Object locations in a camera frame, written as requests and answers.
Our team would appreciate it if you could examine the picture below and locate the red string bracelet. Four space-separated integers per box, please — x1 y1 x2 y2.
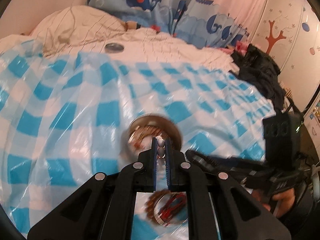
158 195 186 219

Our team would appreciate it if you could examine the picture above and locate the person's right hand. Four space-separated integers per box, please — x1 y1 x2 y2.
251 188 295 218

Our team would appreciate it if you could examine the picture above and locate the round silver metal tin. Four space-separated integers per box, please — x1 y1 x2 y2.
120 114 183 161

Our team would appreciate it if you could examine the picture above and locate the blue checkered plastic sheet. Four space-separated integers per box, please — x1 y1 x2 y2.
1 40 275 236

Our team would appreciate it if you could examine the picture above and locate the black clothing pile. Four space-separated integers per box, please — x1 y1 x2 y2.
231 44 285 113

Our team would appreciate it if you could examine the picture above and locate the white wardrobe with tree decal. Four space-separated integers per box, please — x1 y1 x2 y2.
251 0 319 111

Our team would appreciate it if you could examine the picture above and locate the whale pattern curtain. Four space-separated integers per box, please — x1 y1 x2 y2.
87 0 266 48

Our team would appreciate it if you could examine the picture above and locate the silver tin lid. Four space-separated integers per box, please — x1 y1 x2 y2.
105 43 124 53

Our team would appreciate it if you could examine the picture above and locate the white grid bedsheet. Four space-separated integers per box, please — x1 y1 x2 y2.
1 28 239 73

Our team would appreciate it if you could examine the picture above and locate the white striped pillow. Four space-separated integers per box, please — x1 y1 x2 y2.
31 5 126 56

